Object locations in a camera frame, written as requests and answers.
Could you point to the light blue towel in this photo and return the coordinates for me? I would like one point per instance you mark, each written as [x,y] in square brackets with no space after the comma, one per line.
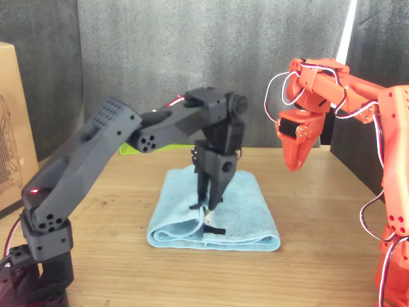
[243,208]

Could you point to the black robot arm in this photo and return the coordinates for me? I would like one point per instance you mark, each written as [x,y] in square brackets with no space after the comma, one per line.
[80,166]

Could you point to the dark grey felt partition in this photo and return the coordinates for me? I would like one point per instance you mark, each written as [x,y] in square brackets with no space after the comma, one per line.
[159,48]
[48,64]
[377,32]

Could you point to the brown cardboard box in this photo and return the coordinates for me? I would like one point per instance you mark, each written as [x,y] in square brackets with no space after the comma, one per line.
[12,128]

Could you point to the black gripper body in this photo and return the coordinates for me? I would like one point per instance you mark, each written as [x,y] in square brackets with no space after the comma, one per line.
[217,164]

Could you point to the green plastic folder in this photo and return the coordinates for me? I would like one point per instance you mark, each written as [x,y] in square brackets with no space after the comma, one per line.
[174,147]

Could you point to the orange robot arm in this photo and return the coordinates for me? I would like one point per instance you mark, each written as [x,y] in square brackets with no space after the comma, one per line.
[396,144]

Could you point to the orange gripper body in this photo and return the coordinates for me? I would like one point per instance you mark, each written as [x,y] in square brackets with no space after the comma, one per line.
[303,124]

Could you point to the black tape strip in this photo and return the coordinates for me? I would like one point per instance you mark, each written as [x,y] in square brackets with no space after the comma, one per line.
[214,230]
[195,207]

